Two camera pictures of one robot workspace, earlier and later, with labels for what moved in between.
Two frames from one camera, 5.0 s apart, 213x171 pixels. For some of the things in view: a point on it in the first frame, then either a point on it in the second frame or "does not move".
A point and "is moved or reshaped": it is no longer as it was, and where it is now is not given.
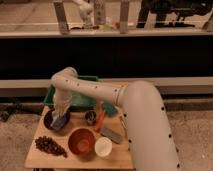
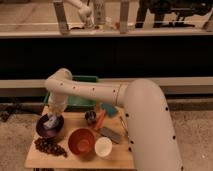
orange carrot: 101,120 does not move
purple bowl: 48,116 is moved or reshaped
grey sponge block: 111,135 does not move
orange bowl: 81,143 does not move
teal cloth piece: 110,108 does not move
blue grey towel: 58,120 → 52,120
